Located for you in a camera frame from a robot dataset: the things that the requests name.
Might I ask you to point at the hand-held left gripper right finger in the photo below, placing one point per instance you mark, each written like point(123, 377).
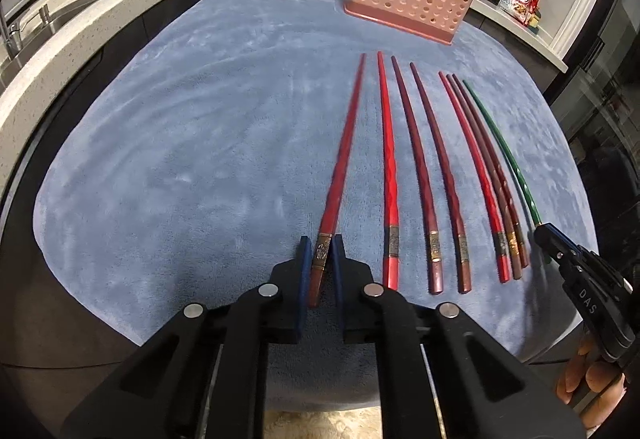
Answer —
point(338, 279)

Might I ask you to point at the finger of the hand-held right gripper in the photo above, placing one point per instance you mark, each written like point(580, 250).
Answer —
point(552, 239)

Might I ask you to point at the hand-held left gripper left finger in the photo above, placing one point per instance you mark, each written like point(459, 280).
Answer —
point(303, 284)

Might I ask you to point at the brown chopstick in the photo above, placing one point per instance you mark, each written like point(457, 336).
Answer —
point(511, 239)

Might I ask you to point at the green chopstick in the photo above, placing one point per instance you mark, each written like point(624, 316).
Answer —
point(505, 154)

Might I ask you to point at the dark red chopstick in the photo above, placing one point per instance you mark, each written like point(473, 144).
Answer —
point(492, 154)
point(440, 159)
point(415, 154)

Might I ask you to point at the person's right hand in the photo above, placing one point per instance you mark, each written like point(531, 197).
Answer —
point(587, 379)

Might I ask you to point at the black glass door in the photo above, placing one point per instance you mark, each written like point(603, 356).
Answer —
point(610, 119)

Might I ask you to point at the blue fleece mat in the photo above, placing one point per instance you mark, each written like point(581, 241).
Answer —
point(200, 144)

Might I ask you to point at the metal faucet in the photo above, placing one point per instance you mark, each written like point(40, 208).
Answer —
point(15, 34)

